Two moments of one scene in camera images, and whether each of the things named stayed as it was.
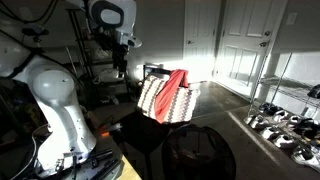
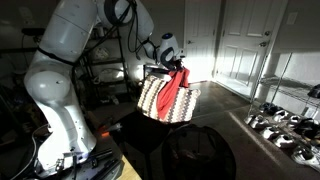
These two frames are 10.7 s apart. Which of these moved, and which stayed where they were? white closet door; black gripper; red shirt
Moved: black gripper
Stayed: red shirt; white closet door
